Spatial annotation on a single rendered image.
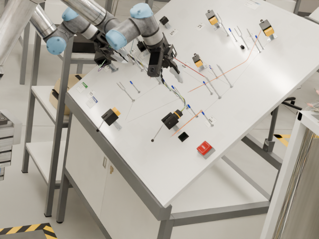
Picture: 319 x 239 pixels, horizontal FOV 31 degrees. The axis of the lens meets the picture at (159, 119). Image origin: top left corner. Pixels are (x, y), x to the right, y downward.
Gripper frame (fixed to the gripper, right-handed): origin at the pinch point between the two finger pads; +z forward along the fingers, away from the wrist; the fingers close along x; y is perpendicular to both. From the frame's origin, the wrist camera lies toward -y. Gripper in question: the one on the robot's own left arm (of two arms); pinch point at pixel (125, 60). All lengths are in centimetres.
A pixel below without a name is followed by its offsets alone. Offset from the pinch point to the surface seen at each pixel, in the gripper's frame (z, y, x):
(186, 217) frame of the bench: 45, 38, -49
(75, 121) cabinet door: 19, -65, -25
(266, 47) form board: 40, 36, 35
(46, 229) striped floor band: 52, -94, -83
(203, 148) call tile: 32, 45, -23
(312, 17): 268, -257, 274
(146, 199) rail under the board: 30, 29, -51
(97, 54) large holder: 1.4, -41.8, 6.9
